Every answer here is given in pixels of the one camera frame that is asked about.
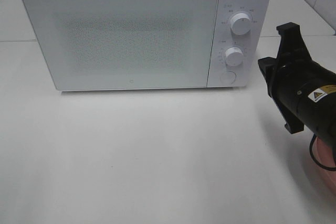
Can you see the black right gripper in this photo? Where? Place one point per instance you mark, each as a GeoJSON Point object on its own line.
{"type": "Point", "coordinates": [290, 84]}

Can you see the round white door button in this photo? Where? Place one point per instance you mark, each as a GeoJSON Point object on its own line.
{"type": "Point", "coordinates": [228, 78]}

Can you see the pink round plate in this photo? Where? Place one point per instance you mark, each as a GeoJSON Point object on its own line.
{"type": "Point", "coordinates": [323, 153]}

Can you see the white microwave door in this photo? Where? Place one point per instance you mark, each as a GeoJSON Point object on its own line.
{"type": "Point", "coordinates": [124, 44]}

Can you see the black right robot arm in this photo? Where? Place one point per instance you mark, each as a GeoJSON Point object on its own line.
{"type": "Point", "coordinates": [324, 98]}

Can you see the white lower microwave knob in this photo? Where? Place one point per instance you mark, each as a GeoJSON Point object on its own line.
{"type": "Point", "coordinates": [233, 56]}

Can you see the white microwave knob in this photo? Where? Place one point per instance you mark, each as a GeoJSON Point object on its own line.
{"type": "Point", "coordinates": [233, 56]}
{"type": "Point", "coordinates": [240, 23]}

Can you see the white upper microwave knob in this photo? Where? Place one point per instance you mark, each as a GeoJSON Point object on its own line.
{"type": "Point", "coordinates": [240, 23]}

